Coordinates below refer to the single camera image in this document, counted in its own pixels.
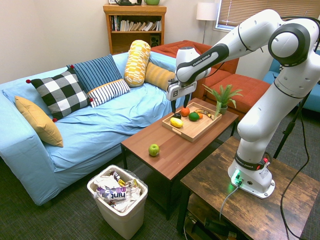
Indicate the plain mustard yellow pillow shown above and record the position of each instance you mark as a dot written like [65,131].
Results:
[40,122]

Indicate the black power box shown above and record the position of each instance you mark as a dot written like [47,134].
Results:
[217,225]

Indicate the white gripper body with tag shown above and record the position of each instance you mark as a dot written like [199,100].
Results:
[178,90]

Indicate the black object on bookshelf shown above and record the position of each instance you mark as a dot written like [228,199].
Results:
[127,2]

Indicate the white navy striped pillow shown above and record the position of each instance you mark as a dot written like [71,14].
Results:
[108,91]

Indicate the black camera stand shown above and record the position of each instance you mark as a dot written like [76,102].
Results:
[291,125]

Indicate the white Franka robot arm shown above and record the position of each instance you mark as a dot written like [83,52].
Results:
[262,112]

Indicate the brown window blinds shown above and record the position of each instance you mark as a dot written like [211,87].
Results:
[250,10]

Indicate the brown wooden coffee table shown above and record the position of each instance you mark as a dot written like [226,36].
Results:
[172,155]

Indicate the potted green fern plant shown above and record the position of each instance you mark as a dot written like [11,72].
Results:
[223,96]

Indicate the yellow white patterned bolster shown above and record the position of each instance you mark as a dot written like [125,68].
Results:
[136,62]

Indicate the yellow lemon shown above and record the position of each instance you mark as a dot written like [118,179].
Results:
[176,122]

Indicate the black white checkered pillow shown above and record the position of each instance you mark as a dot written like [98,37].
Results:
[61,92]

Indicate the row of paperback books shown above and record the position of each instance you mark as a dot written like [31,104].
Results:
[136,25]

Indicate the green round pot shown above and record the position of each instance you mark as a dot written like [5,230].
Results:
[152,2]

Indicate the wooden bookshelf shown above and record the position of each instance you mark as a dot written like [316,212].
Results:
[135,11]

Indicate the orange sofa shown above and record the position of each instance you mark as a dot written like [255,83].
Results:
[240,85]

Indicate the crushed hint water bottle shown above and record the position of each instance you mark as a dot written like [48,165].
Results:
[113,194]

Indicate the white shade floor lamp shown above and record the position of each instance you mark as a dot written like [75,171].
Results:
[207,11]

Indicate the green apple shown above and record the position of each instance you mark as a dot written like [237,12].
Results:
[154,150]

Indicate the crumpled white paper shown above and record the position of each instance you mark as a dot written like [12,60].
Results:
[103,180]

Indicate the brown banana peel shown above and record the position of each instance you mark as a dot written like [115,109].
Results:
[203,113]

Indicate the small orange fruit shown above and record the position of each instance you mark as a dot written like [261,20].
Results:
[200,116]

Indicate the cream plastic trash bin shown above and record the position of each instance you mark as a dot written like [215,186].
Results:
[125,220]

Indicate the light blue sofa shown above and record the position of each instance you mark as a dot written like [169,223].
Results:
[105,125]

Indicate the small black speaker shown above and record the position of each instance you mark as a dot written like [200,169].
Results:
[155,40]

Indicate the blue striped pillow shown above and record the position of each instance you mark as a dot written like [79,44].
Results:
[96,71]

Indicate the mustard striped lumbar pillow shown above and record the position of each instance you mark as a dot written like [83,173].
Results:
[158,75]

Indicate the black avocado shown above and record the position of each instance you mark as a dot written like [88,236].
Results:
[177,116]

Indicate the wooden serving tray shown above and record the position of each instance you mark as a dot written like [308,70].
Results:
[197,130]

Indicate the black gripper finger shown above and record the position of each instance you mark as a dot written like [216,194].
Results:
[173,106]
[186,100]

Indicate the rustic wooden robot table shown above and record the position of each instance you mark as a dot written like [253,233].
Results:
[262,215]

